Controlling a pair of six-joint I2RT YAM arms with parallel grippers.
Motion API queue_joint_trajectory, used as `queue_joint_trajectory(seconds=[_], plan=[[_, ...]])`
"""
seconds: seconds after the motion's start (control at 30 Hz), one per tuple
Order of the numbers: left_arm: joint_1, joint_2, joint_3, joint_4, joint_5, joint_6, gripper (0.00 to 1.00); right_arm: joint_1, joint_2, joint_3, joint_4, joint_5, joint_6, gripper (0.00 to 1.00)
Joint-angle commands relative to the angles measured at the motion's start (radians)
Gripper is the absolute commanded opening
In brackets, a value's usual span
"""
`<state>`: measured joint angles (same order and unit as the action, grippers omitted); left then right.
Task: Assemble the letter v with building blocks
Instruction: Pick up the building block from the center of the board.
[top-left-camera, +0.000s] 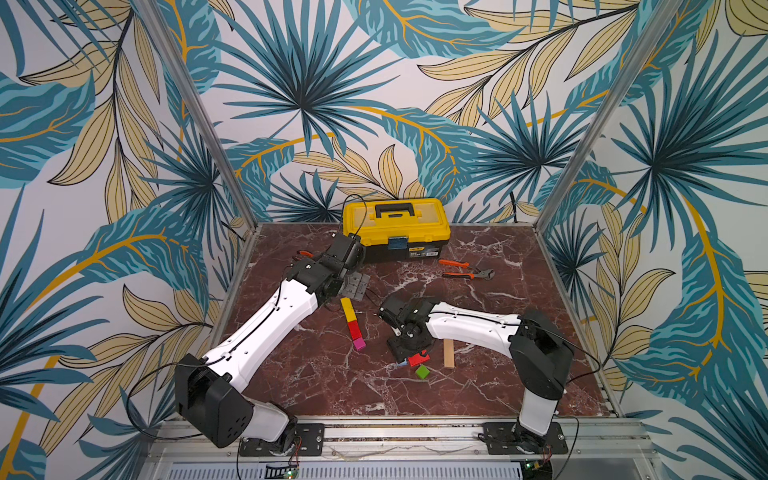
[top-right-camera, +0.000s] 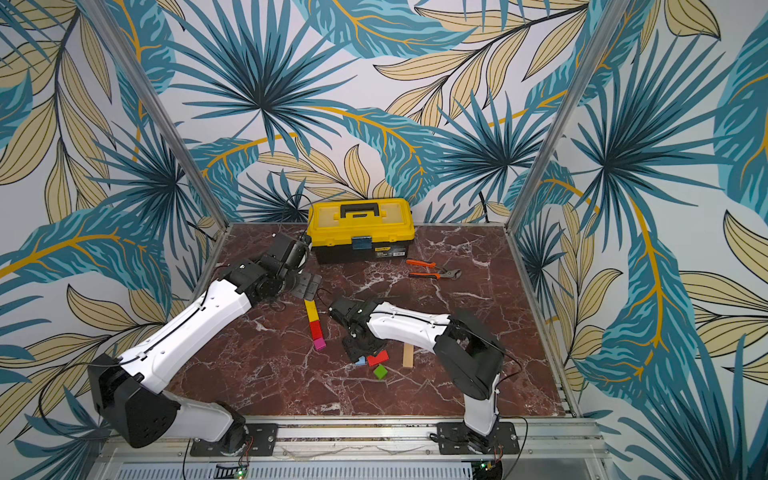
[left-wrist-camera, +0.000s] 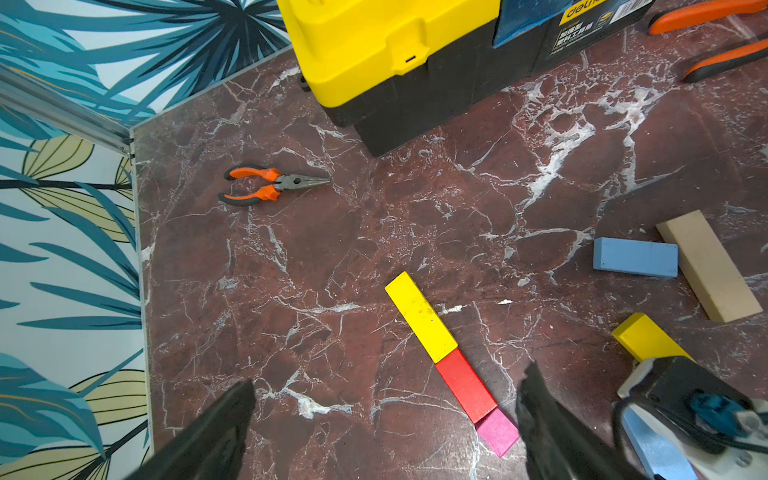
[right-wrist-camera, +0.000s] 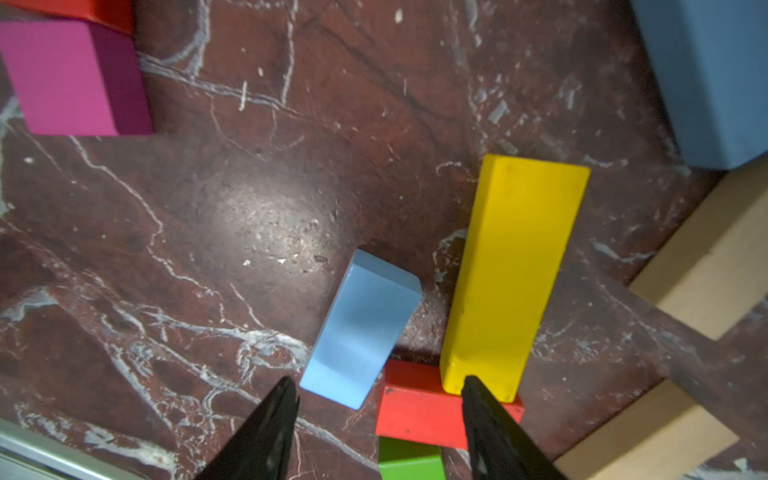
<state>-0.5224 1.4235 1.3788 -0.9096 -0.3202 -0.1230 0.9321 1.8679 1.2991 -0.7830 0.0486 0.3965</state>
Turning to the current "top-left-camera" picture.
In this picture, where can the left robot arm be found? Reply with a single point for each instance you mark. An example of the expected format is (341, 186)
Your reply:
(209, 389)

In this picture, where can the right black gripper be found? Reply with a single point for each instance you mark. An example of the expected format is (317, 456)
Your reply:
(405, 345)

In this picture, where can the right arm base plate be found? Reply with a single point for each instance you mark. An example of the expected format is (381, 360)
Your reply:
(508, 438)

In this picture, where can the yellow block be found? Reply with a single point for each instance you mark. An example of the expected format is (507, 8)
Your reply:
(348, 310)

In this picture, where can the yellow black toolbox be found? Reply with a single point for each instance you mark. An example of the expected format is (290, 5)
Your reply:
(398, 230)

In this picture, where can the red block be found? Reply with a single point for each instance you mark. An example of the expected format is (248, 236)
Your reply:
(354, 330)
(418, 359)

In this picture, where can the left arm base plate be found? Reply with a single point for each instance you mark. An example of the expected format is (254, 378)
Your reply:
(300, 440)

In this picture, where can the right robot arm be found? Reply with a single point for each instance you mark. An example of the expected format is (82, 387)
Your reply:
(542, 357)

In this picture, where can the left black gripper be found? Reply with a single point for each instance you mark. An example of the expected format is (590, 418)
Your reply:
(357, 286)

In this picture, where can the large orange-handled pliers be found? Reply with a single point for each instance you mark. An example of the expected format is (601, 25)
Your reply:
(463, 270)

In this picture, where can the natural wood block lower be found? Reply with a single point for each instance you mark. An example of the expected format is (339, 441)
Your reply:
(448, 353)

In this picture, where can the green small cube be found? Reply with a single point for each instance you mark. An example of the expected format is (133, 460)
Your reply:
(422, 372)

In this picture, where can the aluminium front rail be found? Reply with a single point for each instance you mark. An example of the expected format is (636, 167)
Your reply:
(420, 447)

